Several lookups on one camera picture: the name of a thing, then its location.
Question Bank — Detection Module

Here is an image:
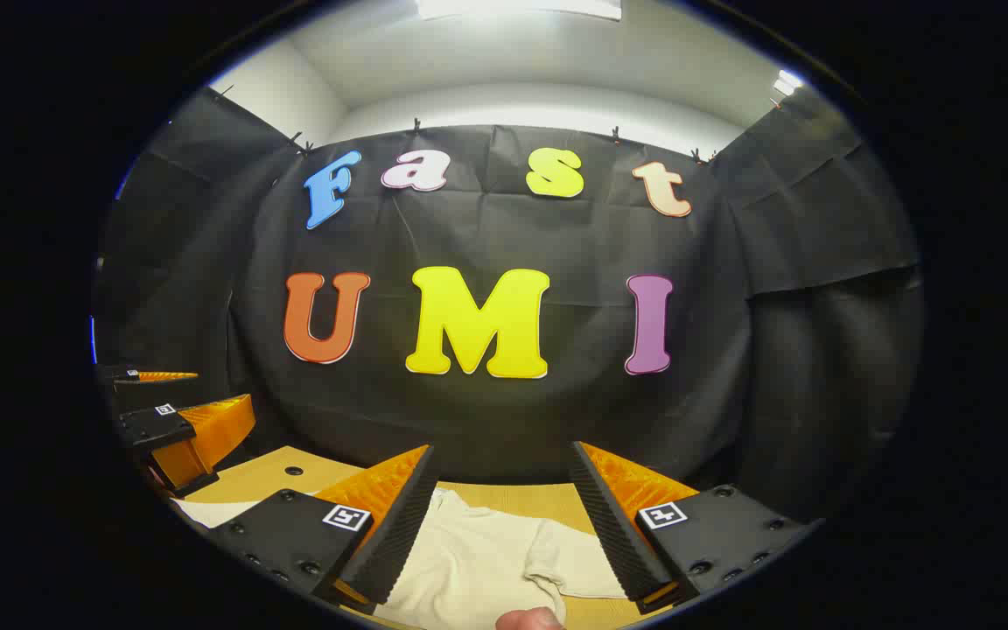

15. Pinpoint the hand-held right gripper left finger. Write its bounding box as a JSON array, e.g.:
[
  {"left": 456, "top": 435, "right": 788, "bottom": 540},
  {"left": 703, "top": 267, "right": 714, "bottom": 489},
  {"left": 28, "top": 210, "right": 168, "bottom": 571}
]
[{"left": 206, "top": 444, "right": 437, "bottom": 613}]

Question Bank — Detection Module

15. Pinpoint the cream sweatshirt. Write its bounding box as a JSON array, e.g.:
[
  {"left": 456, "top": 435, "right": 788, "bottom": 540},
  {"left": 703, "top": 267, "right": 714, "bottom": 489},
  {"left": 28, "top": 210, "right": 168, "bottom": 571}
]
[{"left": 173, "top": 487, "right": 636, "bottom": 630}]

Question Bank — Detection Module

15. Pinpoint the black backdrop cloth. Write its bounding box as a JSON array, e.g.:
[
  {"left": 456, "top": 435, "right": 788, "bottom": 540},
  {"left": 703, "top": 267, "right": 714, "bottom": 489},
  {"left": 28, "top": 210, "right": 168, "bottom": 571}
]
[{"left": 93, "top": 86, "right": 925, "bottom": 526}]

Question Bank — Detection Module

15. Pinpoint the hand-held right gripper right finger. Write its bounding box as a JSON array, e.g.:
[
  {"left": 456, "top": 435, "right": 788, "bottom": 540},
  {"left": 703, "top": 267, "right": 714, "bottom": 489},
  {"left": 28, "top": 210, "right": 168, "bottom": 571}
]
[{"left": 569, "top": 440, "right": 824, "bottom": 613}]

